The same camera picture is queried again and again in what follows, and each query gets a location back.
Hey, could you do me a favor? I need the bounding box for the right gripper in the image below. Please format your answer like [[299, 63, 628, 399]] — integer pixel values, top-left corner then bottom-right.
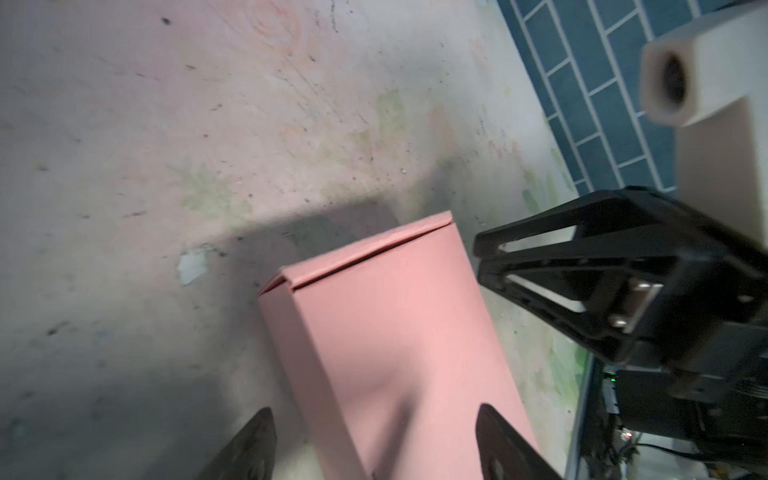
[[473, 188, 767, 473]]

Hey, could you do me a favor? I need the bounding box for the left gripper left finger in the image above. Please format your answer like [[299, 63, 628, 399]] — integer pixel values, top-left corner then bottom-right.
[[197, 407, 277, 480]]

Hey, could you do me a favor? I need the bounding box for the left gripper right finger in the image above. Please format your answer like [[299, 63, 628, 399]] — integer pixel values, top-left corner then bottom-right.
[[475, 403, 561, 480]]

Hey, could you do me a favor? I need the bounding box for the pink paper box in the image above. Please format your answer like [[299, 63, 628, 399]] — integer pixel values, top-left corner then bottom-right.
[[258, 212, 534, 479]]

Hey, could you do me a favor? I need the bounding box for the aluminium rail frame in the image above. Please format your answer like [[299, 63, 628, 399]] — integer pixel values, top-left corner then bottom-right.
[[565, 359, 767, 479]]

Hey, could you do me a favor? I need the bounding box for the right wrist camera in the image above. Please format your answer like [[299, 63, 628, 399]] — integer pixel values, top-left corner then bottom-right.
[[640, 1, 767, 245]]

